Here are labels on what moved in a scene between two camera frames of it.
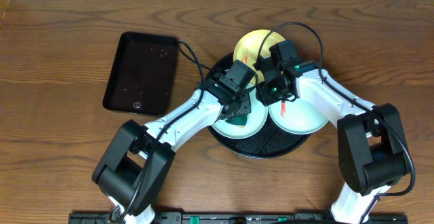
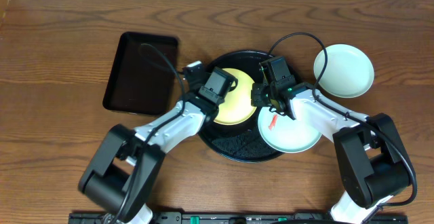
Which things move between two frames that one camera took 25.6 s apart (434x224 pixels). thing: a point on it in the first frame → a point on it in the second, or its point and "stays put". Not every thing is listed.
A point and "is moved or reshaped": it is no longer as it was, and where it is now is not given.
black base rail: (238, 218) stays put
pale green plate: (255, 121) → (349, 72)
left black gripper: (239, 106) → (195, 78)
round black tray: (270, 141) → (241, 142)
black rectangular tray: (142, 74) stays put
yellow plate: (248, 46) is moved or reshaped
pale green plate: (297, 117) is moved or reshaped
